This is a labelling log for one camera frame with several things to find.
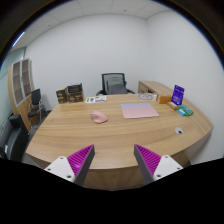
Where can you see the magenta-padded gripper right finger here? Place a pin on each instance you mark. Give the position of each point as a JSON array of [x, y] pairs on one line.
[[166, 165]]

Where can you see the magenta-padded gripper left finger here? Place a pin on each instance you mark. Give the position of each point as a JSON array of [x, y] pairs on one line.
[[61, 165]]

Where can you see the pink computer mouse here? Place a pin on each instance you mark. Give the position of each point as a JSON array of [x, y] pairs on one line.
[[99, 117]]

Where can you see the pink and blue mouse pad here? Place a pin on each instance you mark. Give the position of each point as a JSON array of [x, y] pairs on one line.
[[139, 110]]

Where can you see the blue small box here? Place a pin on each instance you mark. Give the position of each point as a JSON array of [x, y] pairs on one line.
[[181, 112]]

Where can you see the black leather armchair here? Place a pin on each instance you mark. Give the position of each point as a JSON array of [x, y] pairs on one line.
[[13, 136]]

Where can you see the green small box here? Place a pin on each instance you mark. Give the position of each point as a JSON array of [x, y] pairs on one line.
[[187, 110]]

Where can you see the beige small box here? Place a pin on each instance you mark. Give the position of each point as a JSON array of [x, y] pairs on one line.
[[173, 105]]

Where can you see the orange cardboard box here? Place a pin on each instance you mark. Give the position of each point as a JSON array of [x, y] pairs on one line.
[[164, 99]]

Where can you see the small dark brown box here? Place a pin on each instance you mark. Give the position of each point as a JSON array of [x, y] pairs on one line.
[[61, 96]]

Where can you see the purple card package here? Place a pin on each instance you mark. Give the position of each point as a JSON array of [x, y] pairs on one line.
[[178, 94]]

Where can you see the white sticker sheet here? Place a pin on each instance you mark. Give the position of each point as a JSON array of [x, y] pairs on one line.
[[96, 99]]

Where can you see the black box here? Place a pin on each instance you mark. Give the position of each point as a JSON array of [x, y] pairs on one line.
[[74, 88]]

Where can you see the wooden side desk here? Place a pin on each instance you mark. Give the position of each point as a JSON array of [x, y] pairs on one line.
[[156, 87]]

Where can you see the wooden shelf cabinet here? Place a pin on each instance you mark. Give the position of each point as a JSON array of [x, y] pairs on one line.
[[18, 83]]

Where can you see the grey backpack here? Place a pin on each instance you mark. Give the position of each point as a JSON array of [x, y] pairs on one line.
[[116, 86]]

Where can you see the black mesh office chair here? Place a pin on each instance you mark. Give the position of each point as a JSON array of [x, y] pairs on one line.
[[104, 80]]

